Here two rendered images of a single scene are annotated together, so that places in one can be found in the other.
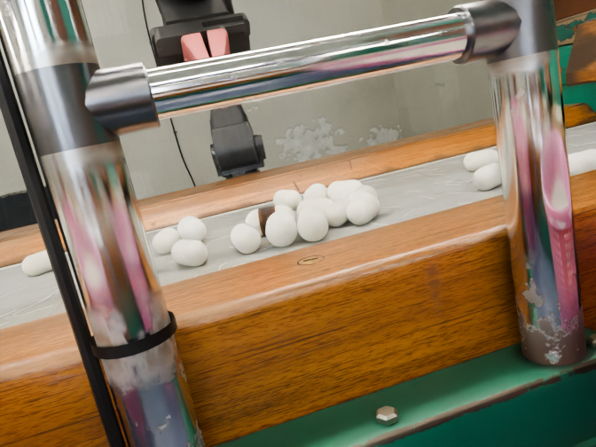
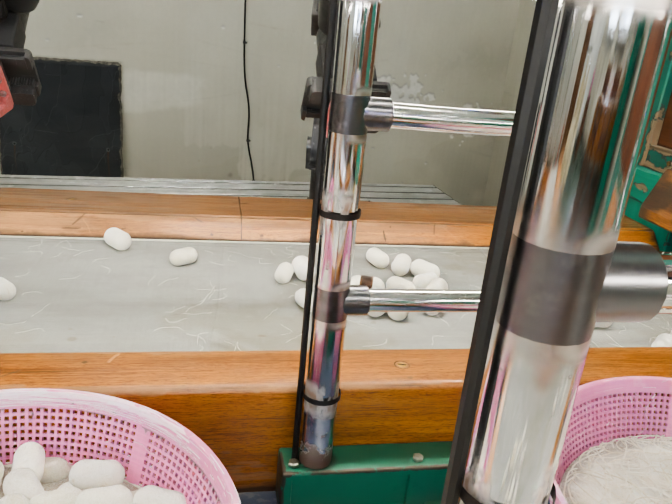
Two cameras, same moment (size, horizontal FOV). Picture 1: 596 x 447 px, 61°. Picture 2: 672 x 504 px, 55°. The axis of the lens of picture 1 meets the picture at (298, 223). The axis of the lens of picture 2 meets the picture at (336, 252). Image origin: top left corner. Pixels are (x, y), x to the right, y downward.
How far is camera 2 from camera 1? 0.30 m
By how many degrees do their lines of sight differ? 9
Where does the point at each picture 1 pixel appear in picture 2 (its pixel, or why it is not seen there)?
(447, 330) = not seen: hidden behind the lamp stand
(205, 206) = (306, 231)
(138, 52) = not seen: outside the picture
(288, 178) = (380, 226)
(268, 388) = (363, 427)
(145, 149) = (205, 51)
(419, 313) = (449, 412)
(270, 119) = not seen: hidden behind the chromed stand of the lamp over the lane
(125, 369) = (318, 409)
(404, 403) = (427, 454)
